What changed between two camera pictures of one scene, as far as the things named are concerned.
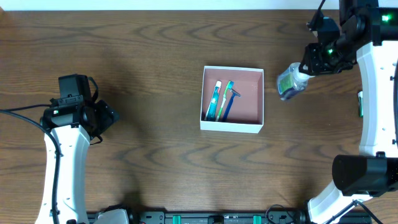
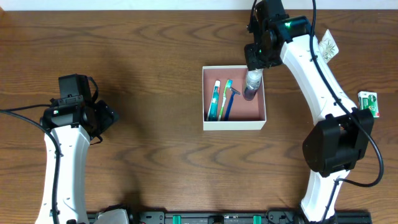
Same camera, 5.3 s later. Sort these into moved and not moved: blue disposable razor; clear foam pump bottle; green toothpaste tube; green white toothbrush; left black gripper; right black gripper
Moved: right black gripper; clear foam pump bottle
Not moved: green white toothbrush; blue disposable razor; green toothpaste tube; left black gripper
